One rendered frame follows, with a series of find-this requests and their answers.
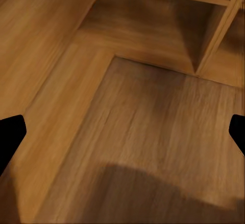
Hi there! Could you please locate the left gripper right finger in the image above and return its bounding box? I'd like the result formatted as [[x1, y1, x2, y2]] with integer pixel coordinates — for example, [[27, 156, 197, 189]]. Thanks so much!
[[229, 115, 245, 155]]

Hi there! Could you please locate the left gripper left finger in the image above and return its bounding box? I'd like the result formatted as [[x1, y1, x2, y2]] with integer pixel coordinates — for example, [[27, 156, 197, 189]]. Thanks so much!
[[0, 115, 27, 176]]

